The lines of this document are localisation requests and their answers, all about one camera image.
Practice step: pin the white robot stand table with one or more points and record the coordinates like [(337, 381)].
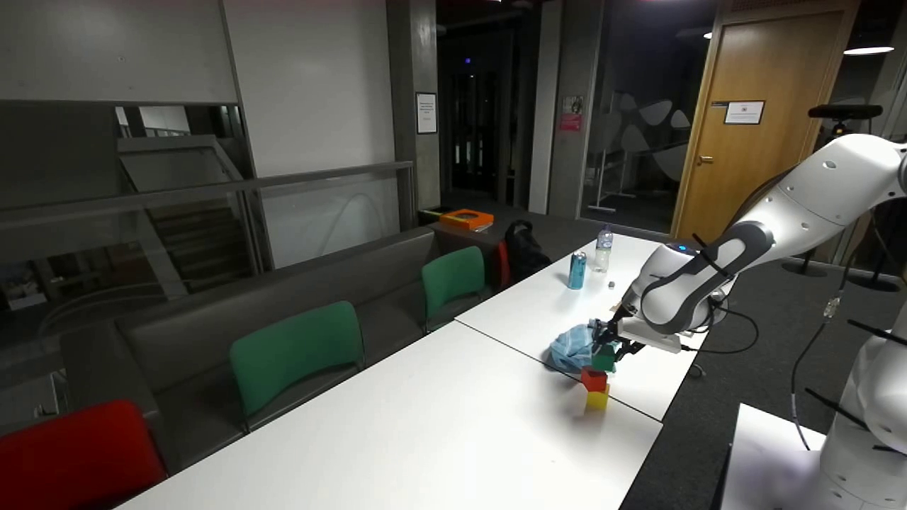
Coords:
[(768, 453)]

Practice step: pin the white paper notice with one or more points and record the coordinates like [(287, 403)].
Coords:
[(426, 110)]

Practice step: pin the ceiling light strip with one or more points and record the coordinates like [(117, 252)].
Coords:
[(867, 52)]

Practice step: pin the red chair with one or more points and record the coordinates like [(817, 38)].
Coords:
[(73, 456)]

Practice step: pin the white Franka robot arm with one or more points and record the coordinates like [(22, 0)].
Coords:
[(782, 228)]

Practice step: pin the orange box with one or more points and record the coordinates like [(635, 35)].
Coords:
[(465, 218)]

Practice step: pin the clear water bottle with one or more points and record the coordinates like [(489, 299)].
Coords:
[(601, 259)]

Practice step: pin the dark interior window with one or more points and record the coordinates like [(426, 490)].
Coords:
[(93, 215)]

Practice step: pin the wooden door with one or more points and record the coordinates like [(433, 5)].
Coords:
[(755, 65)]

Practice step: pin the blue striped towel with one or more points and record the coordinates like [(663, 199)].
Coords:
[(568, 350)]

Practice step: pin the yellow cube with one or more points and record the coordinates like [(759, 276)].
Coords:
[(595, 399)]

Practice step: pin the red wall sign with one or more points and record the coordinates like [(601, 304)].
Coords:
[(571, 123)]

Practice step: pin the black stereo camera bar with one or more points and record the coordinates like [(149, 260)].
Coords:
[(843, 110)]

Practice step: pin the white door sign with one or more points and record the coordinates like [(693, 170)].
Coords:
[(744, 110)]

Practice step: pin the grey sofa bench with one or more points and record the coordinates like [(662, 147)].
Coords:
[(187, 328)]

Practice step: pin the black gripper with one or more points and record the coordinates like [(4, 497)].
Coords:
[(618, 335)]

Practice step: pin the black backpack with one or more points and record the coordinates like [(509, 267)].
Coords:
[(523, 252)]

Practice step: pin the green chair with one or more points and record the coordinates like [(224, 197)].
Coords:
[(293, 350), (453, 279)]

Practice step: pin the orange cube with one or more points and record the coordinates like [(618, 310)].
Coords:
[(592, 381)]

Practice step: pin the green cube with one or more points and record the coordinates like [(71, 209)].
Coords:
[(605, 360)]

